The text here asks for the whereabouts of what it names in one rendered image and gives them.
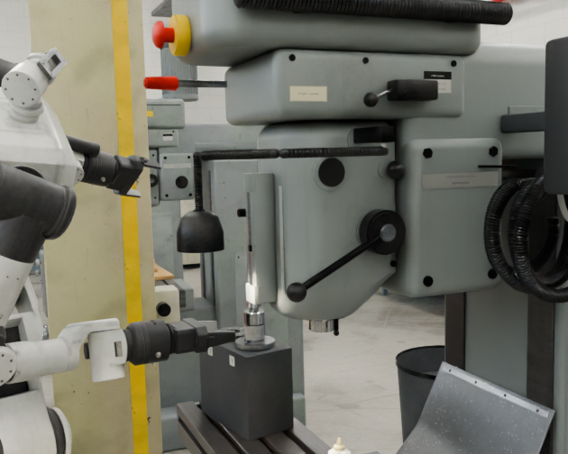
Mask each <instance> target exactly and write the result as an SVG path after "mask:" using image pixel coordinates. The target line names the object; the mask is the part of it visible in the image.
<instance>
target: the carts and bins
mask: <svg viewBox="0 0 568 454"><path fill-rule="evenodd" d="M442 362H444V345H434V346H423V347H416V348H412V349H408V350H403V351H401V352H400V353H399V354H398V355H397V356H396V366H397V367H398V379H399V401H400V414H401V426H402V439H403V443H404V441H405V440H406V439H407V437H408V436H409V434H410V433H411V432H412V431H413V430H414V428H415V427H416V425H417V422H418V420H419V418H420V415H421V413H422V411H423V409H424V406H425V404H426V400H427V398H428V396H429V393H430V391H431V388H432V386H433V383H434V382H435V378H436V376H437V373H438V371H439V368H440V367H441V364H442Z"/></svg>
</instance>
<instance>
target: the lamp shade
mask: <svg viewBox="0 0 568 454"><path fill-rule="evenodd" d="M176 234H177V251H178V252H182V253H208V252H216V251H220V250H224V230H223V227H222V224H221V223H220V220H219V217H218V216H217V215H215V214H214V213H212V212H210V211H207V210H206V209H202V210H196V209H194V210H193V211H190V212H187V213H186V214H185V215H183V216H182V217H181V218H180V220H179V227H178V229H177V233H176Z"/></svg>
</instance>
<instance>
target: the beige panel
mask: <svg viewBox="0 0 568 454"><path fill-rule="evenodd" d="M28 11H29V24H30V39H31V53H35V52H40V53H43V54H44V53H46V52H48V51H49V50H51V49H53V48H54V47H56V49H57V50H58V51H59V53H60V54H61V55H62V57H63V58H64V59H65V60H66V61H67V62H68V63H67V65H66V66H65V67H64V68H63V69H62V70H61V71H60V72H59V73H58V75H57V78H56V79H55V81H54V82H53V83H52V84H51V85H49V86H48V87H47V90H46V92H45V93H44V94H43V95H42V96H43V97H44V99H45V100H46V101H47V103H48V104H49V105H50V107H51V109H52V110H53V111H54V113H55V114H56V115H57V116H58V117H59V120H60V123H61V126H62V128H63V130H64V132H65V134H67V135H70V136H74V137H77V138H80V139H83V140H87V141H92V142H96V143H99V145H100V151H103V152H106V153H110V154H112V155H113V156H114V155H120V156H123V157H127V158H128V157H129V156H130V155H135V156H139V157H145V158H146V159H149V143H148V123H147V104H146V88H145V87H144V86H143V80H144V79H145V65H144V45H143V26H142V0H28ZM73 189H74V191H75V193H76V197H77V205H76V210H75V212H74V215H73V218H72V221H71V223H70V225H69V227H68V228H67V230H66V231H65V232H64V233H63V234H62V235H61V236H60V237H58V238H57V239H56V240H45V242H44V244H43V251H44V265H45V279H46V294H47V307H48V322H49V336H50V340H52V339H57V338H58V336H59V335H60V332H61V331H62V329H65V327H66V326H67V325H68V324H71V323H76V322H89V321H96V320H104V319H112V318H116V319H118V320H119V323H120V329H122V330H124V329H126V327H127V326H128V324H129V323H130V322H142V321H149V320H151V319H154V320H156V319H157V318H156V299H155V279H154V259H153V240H152V220H151V182H150V169H149V168H145V167H143V172H142V173H141V174H140V175H139V177H138V178H137V180H136V181H135V182H134V184H133V186H132V187H131V189H134V190H137V191H139V192H140V193H141V197H140V198H139V197H131V196H125V195H117V194H115V193H114V191H113V189H109V188H106V187H105V186H96V185H94V186H91V184H89V183H84V182H78V183H77V184H75V185H74V186H73ZM85 342H88V340H87V337H86V339H85V340H84V341H83V343H82V344H81V346H80V349H79V363H78V367H77V368H76V369H75V370H73V371H68V372H62V373H58V374H52V375H51V378H52V393H53V406H54V407H57V408H59V409H60V410H61V411H62V412H63V413H64V415H65V417H66V418H67V420H68V422H69V426H70V429H71V435H72V442H71V454H162V435H161V415H160V377H159V362H155V365H152V364H151V363H150V364H143V365H138V366H135V365H133V364H132V363H131V362H130V361H126V362H125V363H124V370H125V377H122V378H120V379H119V378H117V379H114V380H107V381H104V382H102V381H101V382H93V381H92V374H91V366H90V359H85V355H84V343H85Z"/></svg>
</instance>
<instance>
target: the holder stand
mask: <svg viewBox="0 0 568 454"><path fill-rule="evenodd" d="M216 331H235V336H236V340H235V341H231V342H228V343H225V344H222V345H219V346H215V347H211V348H208V350H207V351H206V352H200V353H199V359H200V382H201V404H202V412H203V413H206V414H207V415H209V416H210V417H212V418H214V419H215V420H217V421H218V422H220V423H221V424H223V425H224V426H226V427H227V428H229V429H230V430H232V431H234V432H236V433H237V434H239V435H241V436H242V437H244V438H245V439H246V440H256V439H259V438H261V437H264V436H268V435H271V434H273V433H277V432H280V431H285V430H288V429H291V428H293V427H294V418H293V381H292V348H291V347H289V346H286V345H284V344H281V343H279V342H276V341H275V339H274V338H272V337H270V336H265V341H263V342H259V343H249V342H245V341H244V327H225V328H221V329H217V330H216Z"/></svg>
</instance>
